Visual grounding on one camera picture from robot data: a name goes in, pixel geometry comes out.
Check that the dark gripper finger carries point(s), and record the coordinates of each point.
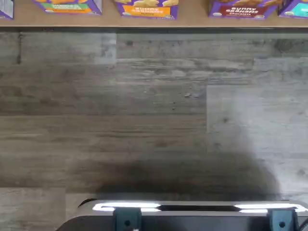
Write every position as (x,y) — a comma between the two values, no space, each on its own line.
(120,220)
(276,220)

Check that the purple box brown patch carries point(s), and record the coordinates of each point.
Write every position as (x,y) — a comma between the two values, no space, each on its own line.
(240,10)

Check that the brown wooden shelf board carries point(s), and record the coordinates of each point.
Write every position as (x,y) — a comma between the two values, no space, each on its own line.
(154,22)

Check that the purple box orange patch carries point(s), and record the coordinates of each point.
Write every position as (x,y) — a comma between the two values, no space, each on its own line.
(146,10)

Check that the purple box teal patch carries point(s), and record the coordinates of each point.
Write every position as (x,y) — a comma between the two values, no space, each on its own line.
(294,8)

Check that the purple box green patch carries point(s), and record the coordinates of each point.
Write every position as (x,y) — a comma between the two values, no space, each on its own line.
(67,7)

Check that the purple cracker box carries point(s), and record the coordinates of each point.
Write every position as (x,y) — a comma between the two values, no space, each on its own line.
(6,8)

